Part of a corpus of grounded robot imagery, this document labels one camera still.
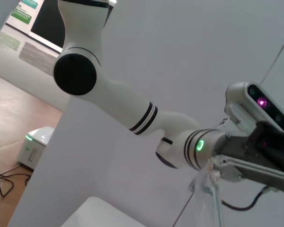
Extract green textured sample panel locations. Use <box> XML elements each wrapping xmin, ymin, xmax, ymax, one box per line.
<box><xmin>0</xmin><ymin>31</ymin><xmax>22</xmax><ymax>52</ymax></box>

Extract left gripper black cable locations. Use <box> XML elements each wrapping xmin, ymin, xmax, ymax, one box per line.
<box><xmin>221</xmin><ymin>185</ymin><xmax>276</xmax><ymax>211</ymax></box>

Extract green wall poster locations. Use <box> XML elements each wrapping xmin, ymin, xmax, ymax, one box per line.
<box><xmin>10</xmin><ymin>8</ymin><xmax>33</xmax><ymax>24</ymax></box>

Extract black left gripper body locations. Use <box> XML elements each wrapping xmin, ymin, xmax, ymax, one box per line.
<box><xmin>213</xmin><ymin>121</ymin><xmax>284</xmax><ymax>197</ymax></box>

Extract black wall panel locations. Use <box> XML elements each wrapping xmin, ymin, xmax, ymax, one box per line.
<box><xmin>30</xmin><ymin>0</ymin><xmax>68</xmax><ymax>53</ymax></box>

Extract white box device green light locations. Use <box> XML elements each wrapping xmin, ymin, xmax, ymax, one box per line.
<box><xmin>18</xmin><ymin>126</ymin><xmax>57</xmax><ymax>170</ymax></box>

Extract teal wall poster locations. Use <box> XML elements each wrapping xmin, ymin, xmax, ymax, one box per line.
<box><xmin>20</xmin><ymin>0</ymin><xmax>46</xmax><ymax>10</ymax></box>

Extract clear white glasses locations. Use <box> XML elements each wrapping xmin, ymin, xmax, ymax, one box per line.
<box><xmin>187</xmin><ymin>155</ymin><xmax>243</xmax><ymax>227</ymax></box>

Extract black floor cable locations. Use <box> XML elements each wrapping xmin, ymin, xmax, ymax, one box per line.
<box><xmin>0</xmin><ymin>173</ymin><xmax>33</xmax><ymax>185</ymax></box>
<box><xmin>0</xmin><ymin>169</ymin><xmax>14</xmax><ymax>197</ymax></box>

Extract grey textured sample panel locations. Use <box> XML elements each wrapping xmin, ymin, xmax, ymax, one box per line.
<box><xmin>18</xmin><ymin>41</ymin><xmax>60</xmax><ymax>74</ymax></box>

